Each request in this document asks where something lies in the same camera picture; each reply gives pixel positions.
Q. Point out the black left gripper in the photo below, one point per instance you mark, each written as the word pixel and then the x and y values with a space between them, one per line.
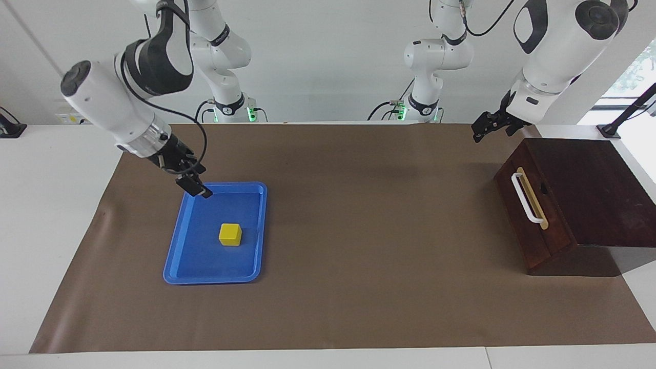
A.
pixel 512 115

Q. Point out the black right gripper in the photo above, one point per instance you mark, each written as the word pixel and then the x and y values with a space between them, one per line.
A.
pixel 174 156

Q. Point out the yellow cube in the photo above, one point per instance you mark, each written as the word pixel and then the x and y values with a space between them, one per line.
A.
pixel 230 236

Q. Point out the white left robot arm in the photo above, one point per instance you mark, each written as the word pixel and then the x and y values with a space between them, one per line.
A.
pixel 558 51

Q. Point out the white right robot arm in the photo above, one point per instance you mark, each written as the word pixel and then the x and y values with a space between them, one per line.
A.
pixel 107 107

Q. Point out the dark wooden drawer cabinet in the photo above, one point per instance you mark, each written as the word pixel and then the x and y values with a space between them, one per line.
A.
pixel 599 195

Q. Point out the blue plastic tray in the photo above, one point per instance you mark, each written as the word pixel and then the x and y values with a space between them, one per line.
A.
pixel 205 261

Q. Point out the bright window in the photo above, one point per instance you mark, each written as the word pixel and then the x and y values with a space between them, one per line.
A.
pixel 635 72

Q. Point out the brown table mat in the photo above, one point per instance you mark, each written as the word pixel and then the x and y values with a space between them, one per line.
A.
pixel 359 230

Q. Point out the black clamp base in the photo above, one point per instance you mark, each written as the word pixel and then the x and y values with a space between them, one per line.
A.
pixel 9 129

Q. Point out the black camera stand with pole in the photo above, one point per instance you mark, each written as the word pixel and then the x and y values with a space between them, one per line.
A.
pixel 622 118

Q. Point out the white wall power outlet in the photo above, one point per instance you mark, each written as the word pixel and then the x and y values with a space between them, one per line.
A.
pixel 72 119

